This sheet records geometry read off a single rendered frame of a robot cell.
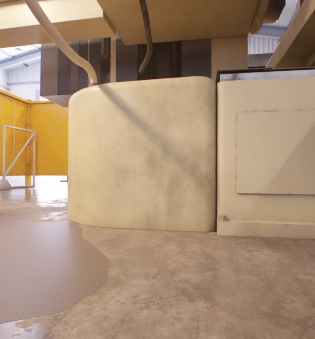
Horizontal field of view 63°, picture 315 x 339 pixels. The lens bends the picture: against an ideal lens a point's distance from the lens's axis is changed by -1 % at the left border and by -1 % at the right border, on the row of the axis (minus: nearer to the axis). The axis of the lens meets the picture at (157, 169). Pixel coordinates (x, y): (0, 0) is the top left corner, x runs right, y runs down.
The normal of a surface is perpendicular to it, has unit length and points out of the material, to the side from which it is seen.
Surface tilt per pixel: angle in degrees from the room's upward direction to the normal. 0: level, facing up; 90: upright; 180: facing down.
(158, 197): 90
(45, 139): 90
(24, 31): 180
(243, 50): 90
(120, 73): 90
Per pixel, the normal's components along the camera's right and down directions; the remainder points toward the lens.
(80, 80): -0.18, -0.01
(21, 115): 0.98, 0.00
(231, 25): 0.00, 1.00
